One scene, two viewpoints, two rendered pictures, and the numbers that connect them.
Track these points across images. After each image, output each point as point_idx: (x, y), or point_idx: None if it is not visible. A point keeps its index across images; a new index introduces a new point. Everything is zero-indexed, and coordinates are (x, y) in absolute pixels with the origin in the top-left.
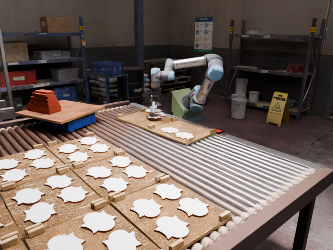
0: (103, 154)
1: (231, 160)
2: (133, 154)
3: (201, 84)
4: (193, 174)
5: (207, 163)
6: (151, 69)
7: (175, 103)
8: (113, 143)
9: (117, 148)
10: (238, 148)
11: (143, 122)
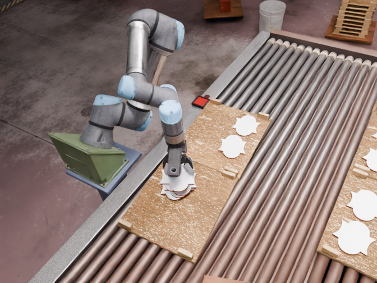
0: (375, 192)
1: (286, 82)
2: (335, 166)
3: (152, 73)
4: (340, 101)
5: (308, 95)
6: (173, 113)
7: (104, 161)
8: (317, 207)
9: (344, 183)
10: (248, 80)
11: (205, 196)
